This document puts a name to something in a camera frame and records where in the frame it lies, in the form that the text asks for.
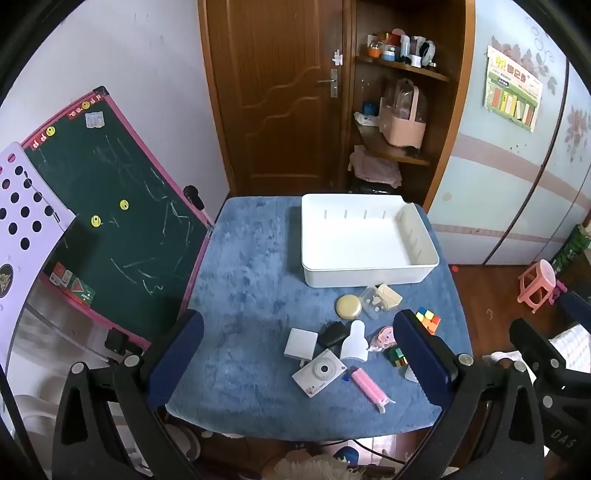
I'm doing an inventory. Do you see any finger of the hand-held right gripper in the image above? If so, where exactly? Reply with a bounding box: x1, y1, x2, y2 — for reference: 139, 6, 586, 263
509, 318, 568, 372
560, 291, 591, 326

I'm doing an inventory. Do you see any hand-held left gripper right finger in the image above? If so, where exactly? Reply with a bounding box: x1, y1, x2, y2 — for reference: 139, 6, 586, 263
392, 309, 548, 480

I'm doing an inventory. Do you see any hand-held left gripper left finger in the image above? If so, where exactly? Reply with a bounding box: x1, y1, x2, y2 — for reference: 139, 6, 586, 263
52, 309, 205, 480

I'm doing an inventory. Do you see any multicolour puzzle cube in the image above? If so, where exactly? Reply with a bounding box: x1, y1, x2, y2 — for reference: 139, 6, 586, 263
414, 307, 441, 334

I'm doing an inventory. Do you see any pink folding comb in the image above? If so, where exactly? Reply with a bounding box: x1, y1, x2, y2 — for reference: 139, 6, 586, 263
351, 367, 397, 414

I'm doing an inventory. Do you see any black charger plug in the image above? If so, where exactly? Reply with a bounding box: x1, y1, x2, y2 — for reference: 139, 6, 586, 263
320, 320, 348, 348

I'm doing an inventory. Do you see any white toy camera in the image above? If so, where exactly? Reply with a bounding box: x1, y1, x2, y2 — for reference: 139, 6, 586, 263
292, 349, 347, 398

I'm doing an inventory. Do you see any white square charger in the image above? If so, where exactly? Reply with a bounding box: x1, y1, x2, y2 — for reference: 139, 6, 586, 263
284, 328, 319, 365

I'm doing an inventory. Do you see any white plastic tray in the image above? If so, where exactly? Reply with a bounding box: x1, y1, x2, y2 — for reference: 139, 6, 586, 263
301, 194, 440, 289

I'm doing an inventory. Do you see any white textured cloth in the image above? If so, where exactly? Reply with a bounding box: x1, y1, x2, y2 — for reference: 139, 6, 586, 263
551, 325, 591, 371

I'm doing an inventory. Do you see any pink cartoon figure toy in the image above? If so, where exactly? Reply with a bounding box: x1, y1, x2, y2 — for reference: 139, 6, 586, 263
368, 327, 398, 354

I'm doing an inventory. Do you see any pink plastic stool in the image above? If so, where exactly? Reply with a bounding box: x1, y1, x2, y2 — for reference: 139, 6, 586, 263
518, 259, 567, 313

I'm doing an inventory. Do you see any green bag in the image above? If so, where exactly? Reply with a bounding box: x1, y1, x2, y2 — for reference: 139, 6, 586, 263
551, 224, 591, 278

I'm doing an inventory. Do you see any black easel clamp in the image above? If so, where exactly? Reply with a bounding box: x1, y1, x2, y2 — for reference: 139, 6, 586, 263
105, 329, 131, 355

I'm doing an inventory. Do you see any white plastic bottle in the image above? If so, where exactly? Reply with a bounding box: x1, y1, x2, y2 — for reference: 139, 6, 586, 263
340, 320, 369, 361

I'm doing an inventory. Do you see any clear bag with beige block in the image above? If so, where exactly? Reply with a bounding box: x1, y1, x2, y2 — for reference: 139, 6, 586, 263
359, 285, 389, 319

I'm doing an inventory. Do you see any blue fuzzy mat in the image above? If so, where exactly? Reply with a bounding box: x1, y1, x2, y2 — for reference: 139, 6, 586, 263
165, 196, 472, 439

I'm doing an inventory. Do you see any round gold compact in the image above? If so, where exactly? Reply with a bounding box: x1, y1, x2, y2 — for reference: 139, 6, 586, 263
335, 294, 363, 320

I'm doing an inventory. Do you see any green picture card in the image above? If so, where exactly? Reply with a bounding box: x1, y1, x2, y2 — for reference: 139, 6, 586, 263
69, 278, 96, 305

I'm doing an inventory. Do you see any pale blue floral wardrobe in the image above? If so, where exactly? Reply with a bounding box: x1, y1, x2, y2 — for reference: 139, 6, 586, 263
422, 0, 591, 267

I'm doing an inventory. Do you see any beige fluffy cloth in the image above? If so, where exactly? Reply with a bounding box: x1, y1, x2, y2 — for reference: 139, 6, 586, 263
272, 455, 368, 480

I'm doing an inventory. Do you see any black bin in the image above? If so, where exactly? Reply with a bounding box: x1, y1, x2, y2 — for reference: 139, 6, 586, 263
348, 178, 394, 195

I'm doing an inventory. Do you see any pink folded cloth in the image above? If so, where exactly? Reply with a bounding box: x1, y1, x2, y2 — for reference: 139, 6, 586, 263
348, 145, 402, 188

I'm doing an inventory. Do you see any pink basket with clear dome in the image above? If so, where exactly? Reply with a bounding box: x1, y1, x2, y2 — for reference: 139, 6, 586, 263
379, 78, 426, 148

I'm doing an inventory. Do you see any brown wooden shelf unit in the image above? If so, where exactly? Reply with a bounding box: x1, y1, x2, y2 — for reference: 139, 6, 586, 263
348, 0, 476, 213

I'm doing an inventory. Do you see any brown wooden door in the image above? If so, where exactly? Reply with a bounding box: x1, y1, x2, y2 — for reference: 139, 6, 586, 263
198, 0, 356, 197

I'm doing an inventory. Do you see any group of small bottles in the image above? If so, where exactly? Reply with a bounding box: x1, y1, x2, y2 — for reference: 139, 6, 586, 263
367, 28, 437, 70

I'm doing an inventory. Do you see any black cable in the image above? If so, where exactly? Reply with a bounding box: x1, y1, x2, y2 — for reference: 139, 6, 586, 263
353, 438, 409, 466

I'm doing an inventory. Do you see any green chalkboard with pink frame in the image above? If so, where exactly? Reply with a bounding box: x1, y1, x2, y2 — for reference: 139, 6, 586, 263
21, 85, 215, 352

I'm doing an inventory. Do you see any wall poster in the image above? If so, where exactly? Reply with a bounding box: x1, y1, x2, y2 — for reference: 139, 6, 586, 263
482, 45, 543, 133

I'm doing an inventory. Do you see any metal door handle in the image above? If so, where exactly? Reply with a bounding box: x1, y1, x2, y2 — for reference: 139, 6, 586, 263
318, 69, 340, 97

